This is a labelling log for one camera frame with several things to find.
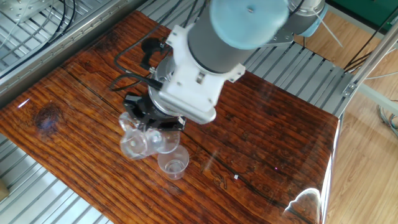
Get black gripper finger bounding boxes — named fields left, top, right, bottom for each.
left=144, top=116, right=187, bottom=132
left=123, top=93, right=147, bottom=127

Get perforated silver metal plate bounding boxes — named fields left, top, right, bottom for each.
left=0, top=0, right=53, bottom=23

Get silver force sensor flange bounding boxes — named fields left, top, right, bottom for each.
left=147, top=57, right=187, bottom=116

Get grey frame rail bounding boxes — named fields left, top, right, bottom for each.
left=357, top=83, right=398, bottom=116

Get thin black cables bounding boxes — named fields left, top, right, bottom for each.
left=343, top=14, right=398, bottom=73

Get black foam microphone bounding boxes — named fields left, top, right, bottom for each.
left=141, top=37, right=165, bottom=54

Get clear plastic mug with handle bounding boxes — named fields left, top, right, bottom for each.
left=119, top=111, right=181, bottom=160

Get clear plastic cup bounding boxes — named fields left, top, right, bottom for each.
left=157, top=144, right=190, bottom=181

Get beige cardboard piece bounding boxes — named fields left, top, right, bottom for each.
left=0, top=179, right=10, bottom=202

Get aluminium frame beam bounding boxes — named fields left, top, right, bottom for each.
left=341, top=21, right=398, bottom=98

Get brown wooden board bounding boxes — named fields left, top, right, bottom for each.
left=0, top=11, right=340, bottom=224

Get black plug cable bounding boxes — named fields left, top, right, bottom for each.
left=109, top=73, right=164, bottom=93

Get grey metal table rail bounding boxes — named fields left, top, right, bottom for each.
left=0, top=0, right=149, bottom=109

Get coloured cable bundle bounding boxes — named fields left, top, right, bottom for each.
left=376, top=99, right=398, bottom=139

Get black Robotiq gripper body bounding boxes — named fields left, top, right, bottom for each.
left=140, top=98, right=175, bottom=124

